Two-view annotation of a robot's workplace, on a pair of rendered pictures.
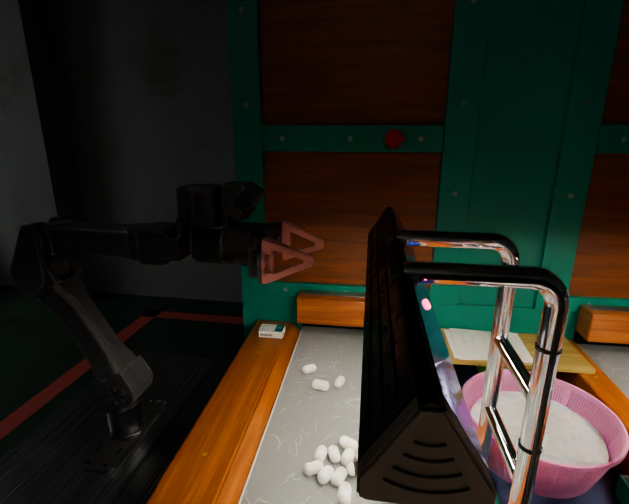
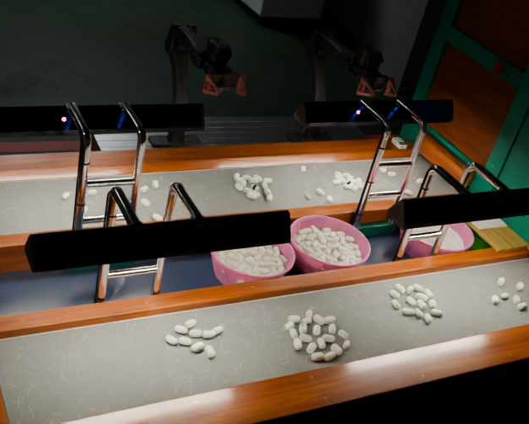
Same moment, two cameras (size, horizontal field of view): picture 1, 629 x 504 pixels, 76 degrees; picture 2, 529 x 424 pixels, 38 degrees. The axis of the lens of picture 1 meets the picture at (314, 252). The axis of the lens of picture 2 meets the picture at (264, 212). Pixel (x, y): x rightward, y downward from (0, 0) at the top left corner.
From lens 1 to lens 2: 2.33 m
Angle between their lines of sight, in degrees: 46
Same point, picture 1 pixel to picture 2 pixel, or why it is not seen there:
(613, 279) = not seen: outside the picture
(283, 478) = (328, 170)
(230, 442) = (325, 151)
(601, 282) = not seen: outside the picture
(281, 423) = (350, 164)
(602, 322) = not seen: outside the picture
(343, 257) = (456, 125)
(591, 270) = not seen: outside the picture
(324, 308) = (425, 145)
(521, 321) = (515, 221)
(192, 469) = (306, 146)
